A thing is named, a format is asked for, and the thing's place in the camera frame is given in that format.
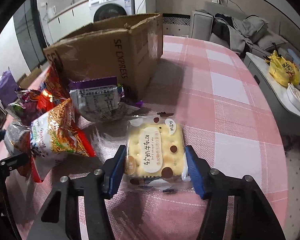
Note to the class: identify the white tray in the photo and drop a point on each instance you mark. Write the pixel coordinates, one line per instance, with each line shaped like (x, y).
(298, 100)

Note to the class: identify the small floor cardboard box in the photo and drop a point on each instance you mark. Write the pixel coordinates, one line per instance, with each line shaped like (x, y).
(30, 77)

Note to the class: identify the purple plastic bag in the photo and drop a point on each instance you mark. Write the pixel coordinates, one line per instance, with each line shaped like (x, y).
(6, 90)

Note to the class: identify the silver snack packet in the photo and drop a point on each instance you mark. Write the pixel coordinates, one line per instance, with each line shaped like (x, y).
(16, 136)

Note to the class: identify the red packet with dark picture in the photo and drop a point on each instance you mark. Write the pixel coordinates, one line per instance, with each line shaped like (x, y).
(30, 105)

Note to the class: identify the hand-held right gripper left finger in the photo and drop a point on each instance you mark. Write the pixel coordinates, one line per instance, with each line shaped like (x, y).
(116, 170)

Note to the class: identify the purple silver snack bag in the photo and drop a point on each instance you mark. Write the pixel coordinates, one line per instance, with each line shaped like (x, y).
(97, 100)

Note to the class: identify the white kitchen counter cabinet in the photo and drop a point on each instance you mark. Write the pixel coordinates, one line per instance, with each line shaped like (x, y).
(70, 20)

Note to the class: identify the pile of grey clothes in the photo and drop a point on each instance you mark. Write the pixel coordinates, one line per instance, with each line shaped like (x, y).
(240, 32)

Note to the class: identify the grey coffee table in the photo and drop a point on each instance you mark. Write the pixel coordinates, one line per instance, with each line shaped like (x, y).
(267, 92)

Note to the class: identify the yellow plastic bag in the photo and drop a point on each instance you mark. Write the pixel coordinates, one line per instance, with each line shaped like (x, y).
(282, 71)

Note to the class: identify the clear dotted cracker packet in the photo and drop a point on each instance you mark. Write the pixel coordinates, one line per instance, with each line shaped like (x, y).
(155, 150)

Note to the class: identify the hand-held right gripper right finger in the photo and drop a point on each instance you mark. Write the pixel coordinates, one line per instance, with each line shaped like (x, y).
(193, 170)

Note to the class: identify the pink plaid tablecloth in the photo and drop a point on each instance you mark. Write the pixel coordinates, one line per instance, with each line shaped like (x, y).
(227, 105)

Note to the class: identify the dark glass door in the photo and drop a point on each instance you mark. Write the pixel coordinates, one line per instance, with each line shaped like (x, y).
(30, 35)

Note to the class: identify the white washing machine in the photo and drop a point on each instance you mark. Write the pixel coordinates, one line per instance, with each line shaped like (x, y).
(110, 10)

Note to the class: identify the grey sofa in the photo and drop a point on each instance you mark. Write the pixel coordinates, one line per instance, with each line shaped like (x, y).
(202, 27)

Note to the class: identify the orange noodle snack bag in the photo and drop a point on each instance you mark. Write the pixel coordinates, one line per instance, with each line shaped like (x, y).
(57, 135)

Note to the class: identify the brown cardboard box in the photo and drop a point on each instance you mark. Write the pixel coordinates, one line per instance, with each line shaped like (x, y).
(102, 52)

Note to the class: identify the black white patterned panel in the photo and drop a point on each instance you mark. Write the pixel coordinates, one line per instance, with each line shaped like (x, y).
(176, 20)

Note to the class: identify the grey sofa cushion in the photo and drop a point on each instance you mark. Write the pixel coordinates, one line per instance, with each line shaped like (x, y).
(271, 41)

